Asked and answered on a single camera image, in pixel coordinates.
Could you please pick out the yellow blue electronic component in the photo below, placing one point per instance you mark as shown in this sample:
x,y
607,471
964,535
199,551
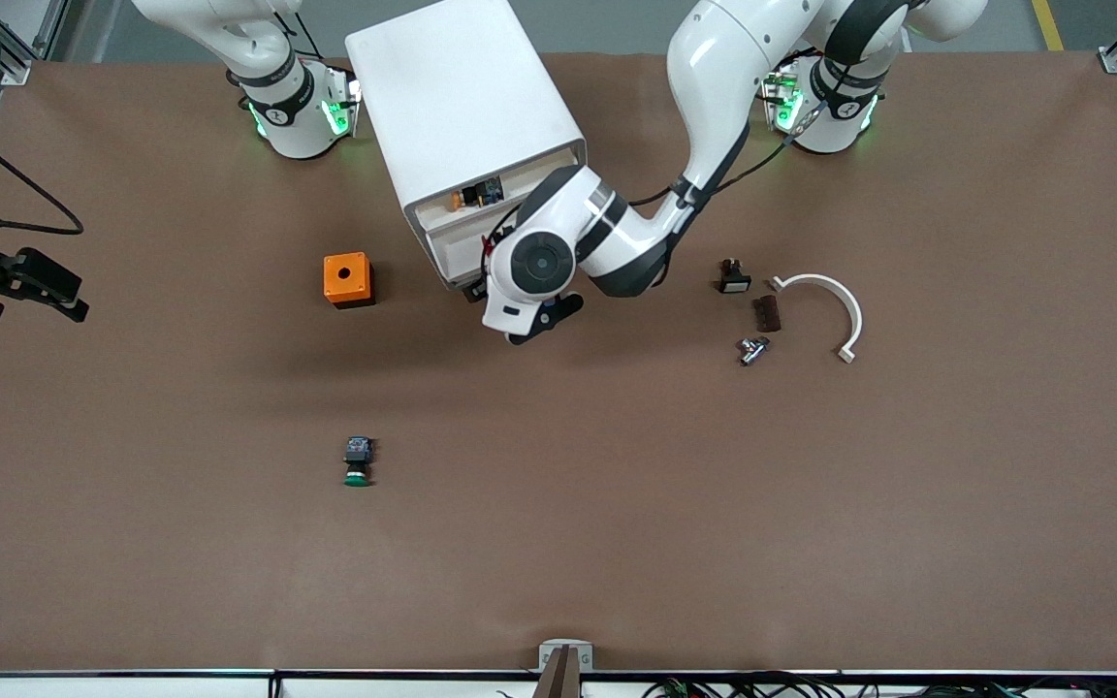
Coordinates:
x,y
478,194

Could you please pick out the black white-faced push button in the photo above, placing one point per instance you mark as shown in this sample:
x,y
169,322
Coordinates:
x,y
735,277

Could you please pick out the white black table rail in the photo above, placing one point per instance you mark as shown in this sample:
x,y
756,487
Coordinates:
x,y
132,682

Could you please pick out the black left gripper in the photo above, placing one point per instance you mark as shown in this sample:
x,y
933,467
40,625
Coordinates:
x,y
477,288

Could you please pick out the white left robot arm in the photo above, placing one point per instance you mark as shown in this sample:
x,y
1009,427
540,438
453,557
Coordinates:
x,y
714,58

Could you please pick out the white drawer cabinet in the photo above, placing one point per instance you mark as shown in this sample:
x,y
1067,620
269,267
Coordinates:
x,y
466,92

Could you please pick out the green mushroom push button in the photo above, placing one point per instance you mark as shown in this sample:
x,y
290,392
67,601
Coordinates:
x,y
358,461

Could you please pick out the brown terminal block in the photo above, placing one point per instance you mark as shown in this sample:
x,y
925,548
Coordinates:
x,y
768,313

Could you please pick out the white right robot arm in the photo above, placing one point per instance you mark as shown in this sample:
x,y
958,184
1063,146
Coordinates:
x,y
295,109

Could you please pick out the brown camera post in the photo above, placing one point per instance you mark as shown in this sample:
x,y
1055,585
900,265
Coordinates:
x,y
560,679

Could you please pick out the silver key switch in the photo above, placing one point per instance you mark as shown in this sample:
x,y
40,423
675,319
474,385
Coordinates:
x,y
752,350

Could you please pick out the grey metal mount bracket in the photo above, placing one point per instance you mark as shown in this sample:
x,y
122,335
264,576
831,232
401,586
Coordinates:
x,y
549,653

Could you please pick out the orange button enclosure box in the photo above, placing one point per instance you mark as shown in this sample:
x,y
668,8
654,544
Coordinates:
x,y
346,278

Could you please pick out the white curved plastic bracket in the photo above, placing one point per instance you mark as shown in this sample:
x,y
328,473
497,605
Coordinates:
x,y
845,301

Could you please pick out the white plastic drawer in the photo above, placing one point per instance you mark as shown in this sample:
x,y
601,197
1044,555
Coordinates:
x,y
462,215
462,278
462,264
457,244

